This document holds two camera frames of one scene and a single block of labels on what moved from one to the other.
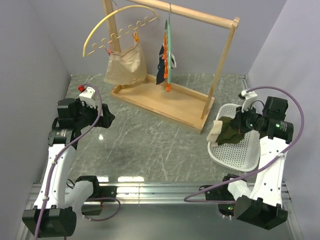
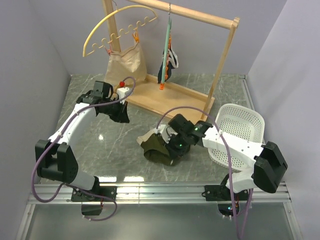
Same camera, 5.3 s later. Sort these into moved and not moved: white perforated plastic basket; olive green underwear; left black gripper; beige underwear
Moved: olive green underwear; left black gripper
Not moved: white perforated plastic basket; beige underwear
